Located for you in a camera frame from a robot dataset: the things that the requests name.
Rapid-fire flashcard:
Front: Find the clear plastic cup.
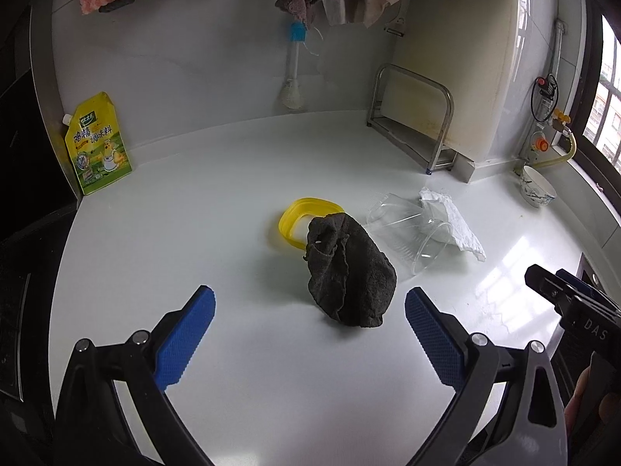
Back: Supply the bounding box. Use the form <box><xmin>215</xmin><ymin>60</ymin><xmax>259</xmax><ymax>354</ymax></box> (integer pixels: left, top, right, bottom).
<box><xmin>388</xmin><ymin>220</ymin><xmax>455</xmax><ymax>281</ymax></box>
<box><xmin>366</xmin><ymin>193</ymin><xmax>428</xmax><ymax>254</ymax></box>

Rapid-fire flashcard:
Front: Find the yellow seasoning pouch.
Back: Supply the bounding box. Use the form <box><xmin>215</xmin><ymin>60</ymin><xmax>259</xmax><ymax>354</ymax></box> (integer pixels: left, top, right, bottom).
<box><xmin>61</xmin><ymin>90</ymin><xmax>134</xmax><ymax>197</ymax></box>

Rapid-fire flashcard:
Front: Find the blue handled bottle brush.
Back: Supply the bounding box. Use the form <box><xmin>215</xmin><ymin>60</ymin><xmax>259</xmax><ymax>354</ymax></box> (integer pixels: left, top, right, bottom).
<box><xmin>277</xmin><ymin>20</ymin><xmax>306</xmax><ymax>110</ymax></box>

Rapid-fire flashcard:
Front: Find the white cutting board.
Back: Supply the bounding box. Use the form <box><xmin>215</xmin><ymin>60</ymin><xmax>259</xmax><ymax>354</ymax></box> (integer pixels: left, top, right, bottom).
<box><xmin>387</xmin><ymin>0</ymin><xmax>520</xmax><ymax>167</ymax></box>

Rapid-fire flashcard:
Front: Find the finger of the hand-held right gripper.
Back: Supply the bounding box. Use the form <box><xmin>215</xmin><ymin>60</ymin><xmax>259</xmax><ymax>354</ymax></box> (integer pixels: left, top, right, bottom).
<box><xmin>524</xmin><ymin>263</ymin><xmax>577</xmax><ymax>315</ymax></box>
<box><xmin>556</xmin><ymin>268</ymin><xmax>621</xmax><ymax>310</ymax></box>

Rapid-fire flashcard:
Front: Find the black cable gas valve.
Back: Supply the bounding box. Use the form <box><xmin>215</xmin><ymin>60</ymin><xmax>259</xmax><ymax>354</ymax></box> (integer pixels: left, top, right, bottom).
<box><xmin>530</xmin><ymin>75</ymin><xmax>559</xmax><ymax>122</ymax></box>

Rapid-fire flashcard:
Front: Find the black range hood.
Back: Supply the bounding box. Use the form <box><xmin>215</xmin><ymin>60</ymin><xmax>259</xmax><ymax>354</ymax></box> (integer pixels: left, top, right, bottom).
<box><xmin>0</xmin><ymin>5</ymin><xmax>78</xmax><ymax>214</ymax></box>

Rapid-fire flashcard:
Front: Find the white wall pipe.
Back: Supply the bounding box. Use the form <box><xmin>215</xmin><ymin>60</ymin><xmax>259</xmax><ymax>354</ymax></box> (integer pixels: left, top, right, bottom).
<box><xmin>550</xmin><ymin>18</ymin><xmax>566</xmax><ymax>79</ymax></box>

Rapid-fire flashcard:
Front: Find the steel cutting board rack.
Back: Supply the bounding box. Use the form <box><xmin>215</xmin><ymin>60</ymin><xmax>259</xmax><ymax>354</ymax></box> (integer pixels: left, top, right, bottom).
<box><xmin>366</xmin><ymin>63</ymin><xmax>460</xmax><ymax>176</ymax></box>

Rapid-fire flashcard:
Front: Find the dark framed window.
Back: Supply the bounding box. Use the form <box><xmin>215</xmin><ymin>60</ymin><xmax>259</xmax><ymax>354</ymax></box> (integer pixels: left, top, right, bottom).
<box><xmin>581</xmin><ymin>0</ymin><xmax>621</xmax><ymax>176</ymax></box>

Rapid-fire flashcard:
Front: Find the yellow plastic ring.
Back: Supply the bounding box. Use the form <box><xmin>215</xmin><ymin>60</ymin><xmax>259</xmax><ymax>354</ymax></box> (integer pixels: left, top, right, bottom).
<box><xmin>278</xmin><ymin>197</ymin><xmax>347</xmax><ymax>254</ymax></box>

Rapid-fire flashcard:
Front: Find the dark grey cloth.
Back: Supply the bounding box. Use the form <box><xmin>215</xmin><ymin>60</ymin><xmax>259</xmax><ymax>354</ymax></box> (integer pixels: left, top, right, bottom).
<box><xmin>304</xmin><ymin>212</ymin><xmax>398</xmax><ymax>329</ymax></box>

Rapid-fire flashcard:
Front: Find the metal peeler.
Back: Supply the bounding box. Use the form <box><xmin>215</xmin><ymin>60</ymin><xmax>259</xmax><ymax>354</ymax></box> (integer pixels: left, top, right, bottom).
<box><xmin>385</xmin><ymin>0</ymin><xmax>409</xmax><ymax>36</ymax></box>

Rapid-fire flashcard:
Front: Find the white crumpled tissue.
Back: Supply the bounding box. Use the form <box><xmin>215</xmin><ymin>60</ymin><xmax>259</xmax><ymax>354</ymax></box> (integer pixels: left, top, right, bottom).
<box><xmin>418</xmin><ymin>186</ymin><xmax>487</xmax><ymax>263</ymax></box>

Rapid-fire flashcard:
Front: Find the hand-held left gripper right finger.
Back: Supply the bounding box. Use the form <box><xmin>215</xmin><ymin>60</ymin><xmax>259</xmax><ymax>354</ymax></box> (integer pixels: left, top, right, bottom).
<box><xmin>405</xmin><ymin>286</ymin><xmax>569</xmax><ymax>466</ymax></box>

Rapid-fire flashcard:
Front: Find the person's right hand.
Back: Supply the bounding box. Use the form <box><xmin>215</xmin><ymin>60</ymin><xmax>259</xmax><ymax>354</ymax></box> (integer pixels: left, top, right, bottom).
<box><xmin>564</xmin><ymin>363</ymin><xmax>621</xmax><ymax>435</ymax></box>

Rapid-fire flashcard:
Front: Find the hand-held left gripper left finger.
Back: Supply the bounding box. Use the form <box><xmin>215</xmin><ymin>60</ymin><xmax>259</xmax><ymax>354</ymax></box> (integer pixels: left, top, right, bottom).
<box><xmin>51</xmin><ymin>285</ymin><xmax>217</xmax><ymax>466</ymax></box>

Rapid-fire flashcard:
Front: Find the white patterned bowl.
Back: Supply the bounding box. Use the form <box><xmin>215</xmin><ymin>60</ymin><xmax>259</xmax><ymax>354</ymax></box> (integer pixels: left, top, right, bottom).
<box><xmin>519</xmin><ymin>164</ymin><xmax>558</xmax><ymax>209</ymax></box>

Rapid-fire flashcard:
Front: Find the yellow gas hose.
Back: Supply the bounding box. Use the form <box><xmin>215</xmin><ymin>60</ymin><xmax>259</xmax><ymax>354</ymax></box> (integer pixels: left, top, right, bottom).
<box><xmin>533</xmin><ymin>128</ymin><xmax>578</xmax><ymax>169</ymax></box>

